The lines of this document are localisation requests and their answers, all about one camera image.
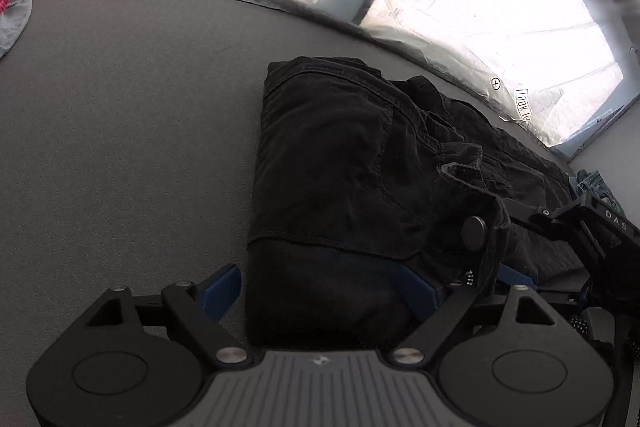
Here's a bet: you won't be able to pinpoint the grey mat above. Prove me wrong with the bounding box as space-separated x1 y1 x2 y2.
0 0 593 358

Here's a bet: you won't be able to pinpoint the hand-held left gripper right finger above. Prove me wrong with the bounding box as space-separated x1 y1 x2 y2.
390 263 569 367

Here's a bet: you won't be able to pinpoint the light blue garment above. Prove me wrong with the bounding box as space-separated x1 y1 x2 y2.
0 0 34 59

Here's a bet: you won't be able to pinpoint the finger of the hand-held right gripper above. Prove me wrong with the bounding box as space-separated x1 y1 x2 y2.
502 201 557 234
496 263 589 306

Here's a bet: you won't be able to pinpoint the blue denim garment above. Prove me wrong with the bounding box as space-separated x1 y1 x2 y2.
570 169 627 217

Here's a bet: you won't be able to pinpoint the black pants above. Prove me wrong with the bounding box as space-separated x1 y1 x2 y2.
246 56 587 349

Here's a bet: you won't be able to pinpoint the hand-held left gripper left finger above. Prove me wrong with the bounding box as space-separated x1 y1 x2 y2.
82 263 252 367

